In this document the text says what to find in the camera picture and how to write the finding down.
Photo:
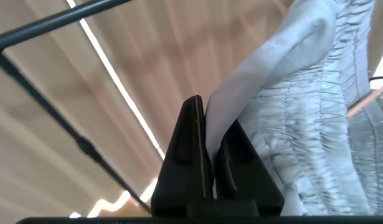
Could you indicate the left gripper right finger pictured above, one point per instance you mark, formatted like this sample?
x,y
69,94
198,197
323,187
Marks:
x,y
247,177

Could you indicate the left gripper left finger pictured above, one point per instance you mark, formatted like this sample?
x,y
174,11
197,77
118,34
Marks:
x,y
182,168

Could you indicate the pale grey shorts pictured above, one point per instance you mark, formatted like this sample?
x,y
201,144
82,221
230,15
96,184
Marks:
x,y
303,109

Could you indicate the pink clothes hanger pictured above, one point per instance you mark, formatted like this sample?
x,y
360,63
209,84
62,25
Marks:
x,y
368,98

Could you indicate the black clothes rack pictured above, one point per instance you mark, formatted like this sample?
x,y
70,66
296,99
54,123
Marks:
x,y
54,21

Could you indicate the beige curtain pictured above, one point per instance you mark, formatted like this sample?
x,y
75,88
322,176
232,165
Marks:
x,y
178,46

